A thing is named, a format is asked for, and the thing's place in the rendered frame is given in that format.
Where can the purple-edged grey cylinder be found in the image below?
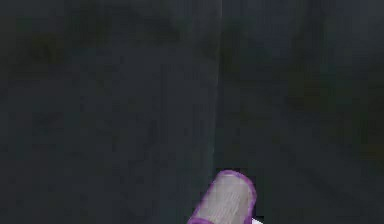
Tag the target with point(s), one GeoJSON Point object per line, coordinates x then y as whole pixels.
{"type": "Point", "coordinates": [226, 200]}

